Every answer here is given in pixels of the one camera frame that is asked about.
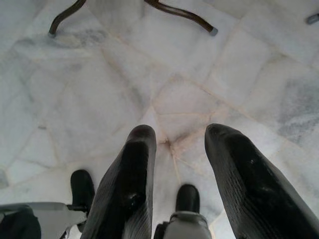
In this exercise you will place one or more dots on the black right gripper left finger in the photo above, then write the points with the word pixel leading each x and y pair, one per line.
pixel 124 194

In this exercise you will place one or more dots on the curved black table leg frame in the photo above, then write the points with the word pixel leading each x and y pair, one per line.
pixel 52 28

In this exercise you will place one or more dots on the robot right leg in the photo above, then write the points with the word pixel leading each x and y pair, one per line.
pixel 187 199

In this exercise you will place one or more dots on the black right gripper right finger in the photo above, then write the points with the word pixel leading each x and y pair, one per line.
pixel 254 194

